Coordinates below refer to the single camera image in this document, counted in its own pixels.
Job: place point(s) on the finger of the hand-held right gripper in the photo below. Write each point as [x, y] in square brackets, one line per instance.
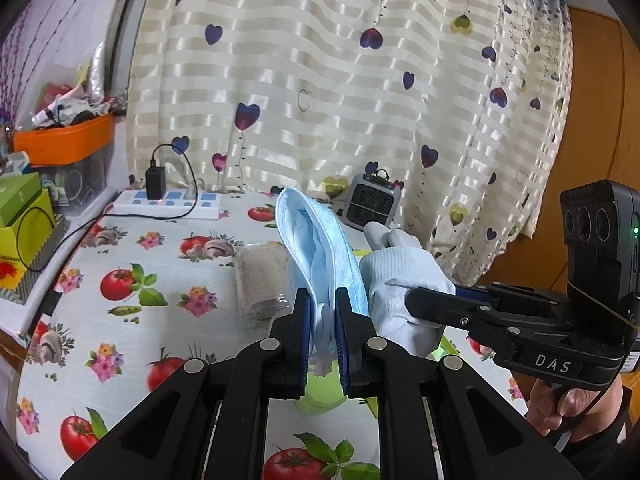
[440, 305]
[472, 293]

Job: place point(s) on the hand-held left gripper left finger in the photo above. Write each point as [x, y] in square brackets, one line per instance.
[302, 340]

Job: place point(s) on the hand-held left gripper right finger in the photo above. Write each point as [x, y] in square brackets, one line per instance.
[342, 340]

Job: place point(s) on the yellow-green cardboard box tray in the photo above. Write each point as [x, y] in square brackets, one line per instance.
[447, 347]

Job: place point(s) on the pale blue white sock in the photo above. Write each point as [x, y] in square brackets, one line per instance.
[400, 270]

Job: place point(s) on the blue face mask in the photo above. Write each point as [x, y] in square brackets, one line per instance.
[320, 240]

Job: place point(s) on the person's right hand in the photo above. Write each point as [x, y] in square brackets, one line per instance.
[572, 402]

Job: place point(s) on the glass jar with green lid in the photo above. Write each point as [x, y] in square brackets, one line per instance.
[322, 400]

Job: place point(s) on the clear plastic bag red print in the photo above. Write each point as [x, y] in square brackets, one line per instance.
[260, 280]

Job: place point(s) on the small grey desk heater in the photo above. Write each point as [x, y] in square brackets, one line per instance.
[370, 202]

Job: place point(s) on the vegetable-print tablecloth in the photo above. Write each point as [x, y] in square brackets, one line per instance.
[165, 270]

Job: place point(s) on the brown wooden door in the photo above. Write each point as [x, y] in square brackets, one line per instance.
[600, 110]

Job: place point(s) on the white and blue power strip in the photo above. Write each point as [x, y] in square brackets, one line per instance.
[190, 205]

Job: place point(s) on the black charger plug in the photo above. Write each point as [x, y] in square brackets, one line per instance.
[155, 182]

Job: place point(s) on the small black block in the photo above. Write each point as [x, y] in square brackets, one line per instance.
[51, 301]

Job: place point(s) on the cream striped heart-print curtain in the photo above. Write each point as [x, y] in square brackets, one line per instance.
[325, 60]

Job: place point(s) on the yellow-green gift box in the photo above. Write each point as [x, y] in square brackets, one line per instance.
[12, 240]

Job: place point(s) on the clear storage bin orange lid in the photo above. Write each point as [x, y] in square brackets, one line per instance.
[65, 140]

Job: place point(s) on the flat dark green box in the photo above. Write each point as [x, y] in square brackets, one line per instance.
[20, 195]

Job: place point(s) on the pile of crumpled wrappers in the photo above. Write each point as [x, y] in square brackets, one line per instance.
[70, 107]

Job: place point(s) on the silver foil bag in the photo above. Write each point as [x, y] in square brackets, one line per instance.
[97, 72]

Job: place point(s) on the pink flower branches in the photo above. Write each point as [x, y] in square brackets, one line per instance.
[15, 75]

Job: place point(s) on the grey window frame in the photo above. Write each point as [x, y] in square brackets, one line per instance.
[130, 35]

